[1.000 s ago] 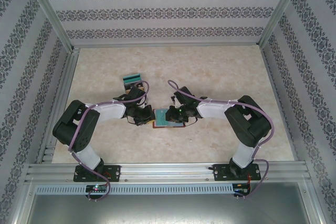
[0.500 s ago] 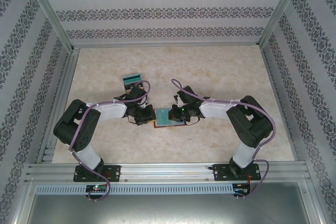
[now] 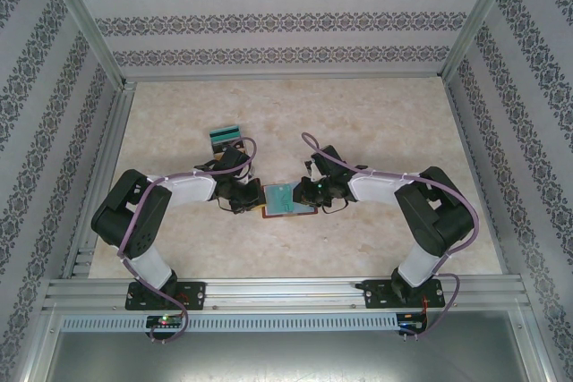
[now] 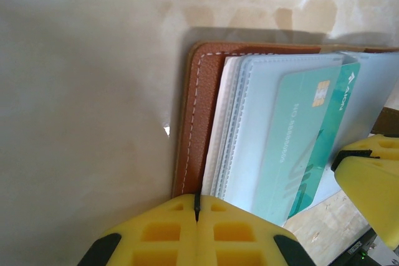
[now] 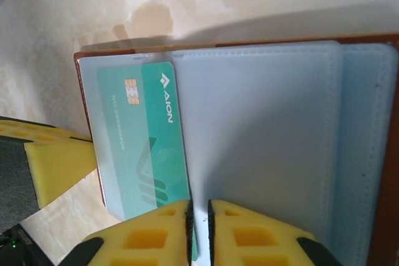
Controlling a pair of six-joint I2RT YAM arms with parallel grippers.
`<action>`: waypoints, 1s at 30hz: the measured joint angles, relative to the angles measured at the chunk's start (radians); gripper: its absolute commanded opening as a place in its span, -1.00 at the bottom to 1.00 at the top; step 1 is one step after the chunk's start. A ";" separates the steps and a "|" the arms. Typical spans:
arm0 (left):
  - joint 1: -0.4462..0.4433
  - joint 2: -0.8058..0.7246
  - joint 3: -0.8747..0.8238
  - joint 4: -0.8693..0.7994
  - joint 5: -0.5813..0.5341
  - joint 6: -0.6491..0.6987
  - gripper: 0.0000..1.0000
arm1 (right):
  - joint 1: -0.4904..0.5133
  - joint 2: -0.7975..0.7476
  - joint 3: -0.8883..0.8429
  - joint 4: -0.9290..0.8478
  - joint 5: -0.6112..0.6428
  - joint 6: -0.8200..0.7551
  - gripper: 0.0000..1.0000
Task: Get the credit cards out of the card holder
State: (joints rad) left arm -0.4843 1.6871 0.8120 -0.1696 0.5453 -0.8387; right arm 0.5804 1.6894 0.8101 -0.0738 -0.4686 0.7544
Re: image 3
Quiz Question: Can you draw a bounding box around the brown leather card holder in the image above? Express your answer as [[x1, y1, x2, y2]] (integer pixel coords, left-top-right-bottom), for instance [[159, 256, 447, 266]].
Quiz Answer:
[[261, 180, 320, 219]]

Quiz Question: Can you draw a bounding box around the teal VIP card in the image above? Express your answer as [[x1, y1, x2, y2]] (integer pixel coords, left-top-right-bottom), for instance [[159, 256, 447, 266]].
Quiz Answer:
[[263, 183, 296, 216]]

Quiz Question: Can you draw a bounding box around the black VIP card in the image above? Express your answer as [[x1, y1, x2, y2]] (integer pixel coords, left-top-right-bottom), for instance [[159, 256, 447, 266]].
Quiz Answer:
[[210, 140, 245, 154]]

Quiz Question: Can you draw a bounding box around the teal card with black stripe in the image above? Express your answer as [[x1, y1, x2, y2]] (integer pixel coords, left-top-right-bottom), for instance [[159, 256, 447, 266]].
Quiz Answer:
[[208, 125, 244, 141]]

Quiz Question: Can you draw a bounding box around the small controller board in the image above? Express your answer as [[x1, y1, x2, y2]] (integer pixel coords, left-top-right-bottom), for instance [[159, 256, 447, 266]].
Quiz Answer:
[[146, 314, 185, 329], [397, 313, 430, 335]]

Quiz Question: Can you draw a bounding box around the grey metal panel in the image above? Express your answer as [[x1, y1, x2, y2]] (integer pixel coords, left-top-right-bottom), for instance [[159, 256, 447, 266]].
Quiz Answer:
[[26, 310, 554, 382]]

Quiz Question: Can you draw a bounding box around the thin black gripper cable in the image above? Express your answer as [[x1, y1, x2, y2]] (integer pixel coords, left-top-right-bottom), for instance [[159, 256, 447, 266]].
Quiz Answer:
[[213, 196, 238, 214], [319, 196, 351, 216]]

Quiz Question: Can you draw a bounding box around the purple cable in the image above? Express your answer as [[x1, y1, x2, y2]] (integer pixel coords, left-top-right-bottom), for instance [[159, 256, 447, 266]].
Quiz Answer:
[[116, 136, 257, 346], [300, 132, 483, 344]]

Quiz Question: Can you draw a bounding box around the aluminium mounting rail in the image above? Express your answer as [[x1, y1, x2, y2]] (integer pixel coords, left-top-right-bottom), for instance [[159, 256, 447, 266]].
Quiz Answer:
[[42, 276, 527, 311]]

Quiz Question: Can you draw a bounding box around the aluminium frame cross beam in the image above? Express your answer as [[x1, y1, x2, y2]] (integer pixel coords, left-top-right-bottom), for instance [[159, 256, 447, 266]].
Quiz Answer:
[[120, 72, 449, 84]]

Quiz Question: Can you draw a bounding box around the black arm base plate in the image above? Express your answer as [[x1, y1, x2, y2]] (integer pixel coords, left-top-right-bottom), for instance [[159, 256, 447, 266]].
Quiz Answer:
[[363, 278, 447, 310], [124, 281, 208, 311]]

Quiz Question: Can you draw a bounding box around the slotted grey cable duct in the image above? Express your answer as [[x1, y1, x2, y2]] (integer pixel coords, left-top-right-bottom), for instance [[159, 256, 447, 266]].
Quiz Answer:
[[59, 312, 400, 334]]

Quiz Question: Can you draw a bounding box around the aluminium frame post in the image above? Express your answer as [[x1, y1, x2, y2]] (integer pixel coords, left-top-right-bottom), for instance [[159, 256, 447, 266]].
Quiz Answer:
[[440, 0, 525, 79], [35, 0, 129, 88]]

